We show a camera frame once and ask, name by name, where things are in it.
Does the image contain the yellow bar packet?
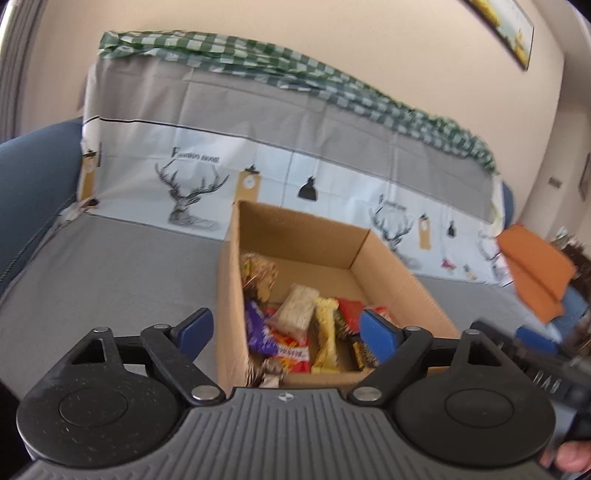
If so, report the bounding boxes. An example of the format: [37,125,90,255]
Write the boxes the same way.
[310,296,341,374]

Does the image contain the yellow orange snack packet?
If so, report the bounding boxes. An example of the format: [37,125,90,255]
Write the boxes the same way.
[241,251,280,301]

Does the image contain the beige rice bar packet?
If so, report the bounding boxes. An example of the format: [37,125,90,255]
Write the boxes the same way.
[276,284,320,334]

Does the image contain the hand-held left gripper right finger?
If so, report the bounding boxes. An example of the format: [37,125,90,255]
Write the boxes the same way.
[346,309,505,408]

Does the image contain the blue sofa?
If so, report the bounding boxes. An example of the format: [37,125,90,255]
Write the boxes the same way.
[0,116,85,296]

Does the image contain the framed wall picture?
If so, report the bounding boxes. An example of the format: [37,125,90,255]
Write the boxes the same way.
[464,0,535,71]

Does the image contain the purple snack packet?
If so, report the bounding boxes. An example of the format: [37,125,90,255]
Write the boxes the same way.
[245,300,278,357]

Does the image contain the orange cloth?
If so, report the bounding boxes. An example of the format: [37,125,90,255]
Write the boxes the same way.
[496,224,577,325]

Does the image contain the green checkered cloth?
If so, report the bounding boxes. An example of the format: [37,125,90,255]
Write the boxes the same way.
[98,30,500,175]

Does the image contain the dark striped snack packet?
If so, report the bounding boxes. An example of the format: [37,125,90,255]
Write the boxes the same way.
[352,340,377,370]

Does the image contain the dark brown bundle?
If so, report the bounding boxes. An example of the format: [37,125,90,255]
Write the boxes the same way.
[551,228,591,278]

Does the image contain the brown cardboard box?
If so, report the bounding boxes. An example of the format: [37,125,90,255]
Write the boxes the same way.
[216,199,462,398]

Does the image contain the person's right hand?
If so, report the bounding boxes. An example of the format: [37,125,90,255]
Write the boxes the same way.
[540,438,591,480]

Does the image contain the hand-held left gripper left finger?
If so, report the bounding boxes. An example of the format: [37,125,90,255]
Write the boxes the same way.
[58,307,232,408]

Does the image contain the red orange snack packet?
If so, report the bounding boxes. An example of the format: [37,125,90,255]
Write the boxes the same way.
[265,308,312,374]

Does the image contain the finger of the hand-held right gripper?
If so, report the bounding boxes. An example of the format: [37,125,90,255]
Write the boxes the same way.
[468,318,575,403]

